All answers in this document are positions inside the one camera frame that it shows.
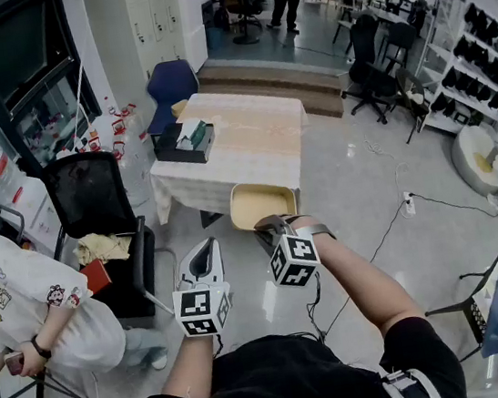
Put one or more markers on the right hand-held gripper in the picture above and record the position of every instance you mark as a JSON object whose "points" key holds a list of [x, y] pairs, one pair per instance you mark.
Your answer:
{"points": [[295, 260]]}

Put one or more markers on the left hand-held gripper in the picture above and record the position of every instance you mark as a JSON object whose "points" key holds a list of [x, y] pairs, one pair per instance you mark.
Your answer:
{"points": [[197, 308]]}

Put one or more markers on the beige plastic tray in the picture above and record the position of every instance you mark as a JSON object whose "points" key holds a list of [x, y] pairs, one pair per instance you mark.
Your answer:
{"points": [[261, 205]]}

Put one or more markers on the person's right forearm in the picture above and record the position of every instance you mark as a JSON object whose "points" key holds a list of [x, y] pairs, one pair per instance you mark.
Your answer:
{"points": [[361, 279]]}

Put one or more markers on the person's left forearm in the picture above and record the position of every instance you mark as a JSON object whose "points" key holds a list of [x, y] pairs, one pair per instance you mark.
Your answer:
{"points": [[185, 368]]}

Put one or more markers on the table with beige tablecloth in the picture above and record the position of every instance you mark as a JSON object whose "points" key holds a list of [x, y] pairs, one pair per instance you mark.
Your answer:
{"points": [[254, 137]]}

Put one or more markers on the crumpled beige cloth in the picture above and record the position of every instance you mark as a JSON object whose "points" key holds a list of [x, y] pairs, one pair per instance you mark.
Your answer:
{"points": [[102, 247]]}

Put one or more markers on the red box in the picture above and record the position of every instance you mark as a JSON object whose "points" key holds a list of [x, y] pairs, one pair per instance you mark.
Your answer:
{"points": [[96, 275]]}

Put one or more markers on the black rectangular box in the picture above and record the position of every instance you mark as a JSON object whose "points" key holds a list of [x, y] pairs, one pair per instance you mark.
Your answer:
{"points": [[169, 152]]}

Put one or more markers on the green and white tissue pack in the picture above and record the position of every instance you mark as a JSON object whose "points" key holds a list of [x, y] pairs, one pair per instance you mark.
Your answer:
{"points": [[192, 136]]}

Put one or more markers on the black mesh office chair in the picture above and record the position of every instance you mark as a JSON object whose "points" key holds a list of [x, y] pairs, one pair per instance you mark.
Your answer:
{"points": [[87, 193]]}

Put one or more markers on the group of clear water jugs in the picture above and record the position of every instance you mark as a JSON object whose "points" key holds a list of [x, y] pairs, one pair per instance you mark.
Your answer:
{"points": [[126, 146]]}

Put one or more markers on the white power strip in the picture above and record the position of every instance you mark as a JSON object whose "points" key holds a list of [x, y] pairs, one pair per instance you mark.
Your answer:
{"points": [[409, 204]]}

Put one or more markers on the person's black shirt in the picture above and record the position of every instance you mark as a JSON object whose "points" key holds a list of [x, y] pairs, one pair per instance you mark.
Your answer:
{"points": [[279, 382]]}

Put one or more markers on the wooden step platform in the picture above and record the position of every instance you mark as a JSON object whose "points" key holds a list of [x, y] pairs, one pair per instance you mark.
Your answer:
{"points": [[270, 85]]}

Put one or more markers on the white water dispenser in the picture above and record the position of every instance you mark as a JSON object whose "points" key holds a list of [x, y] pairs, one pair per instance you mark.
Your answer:
{"points": [[34, 210]]}

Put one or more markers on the blue chair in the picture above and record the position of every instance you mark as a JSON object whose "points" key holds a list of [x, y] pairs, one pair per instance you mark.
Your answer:
{"points": [[168, 85]]}

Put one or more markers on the black swivel office chair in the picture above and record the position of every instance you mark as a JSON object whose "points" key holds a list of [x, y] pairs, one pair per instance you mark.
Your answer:
{"points": [[368, 66]]}

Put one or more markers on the black folding chair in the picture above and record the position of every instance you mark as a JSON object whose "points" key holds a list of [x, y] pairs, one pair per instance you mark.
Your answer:
{"points": [[471, 305]]}

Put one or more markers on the white shelf rack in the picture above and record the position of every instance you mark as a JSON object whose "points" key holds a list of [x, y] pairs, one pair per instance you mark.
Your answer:
{"points": [[440, 88]]}

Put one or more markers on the white lockers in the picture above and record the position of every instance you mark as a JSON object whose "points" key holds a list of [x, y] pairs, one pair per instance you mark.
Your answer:
{"points": [[154, 18]]}

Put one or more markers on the black framed window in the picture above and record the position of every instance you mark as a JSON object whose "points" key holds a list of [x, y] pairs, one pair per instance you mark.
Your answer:
{"points": [[26, 54]]}

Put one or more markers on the rows of black gadgets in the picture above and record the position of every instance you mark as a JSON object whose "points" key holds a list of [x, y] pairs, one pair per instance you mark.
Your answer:
{"points": [[482, 59]]}

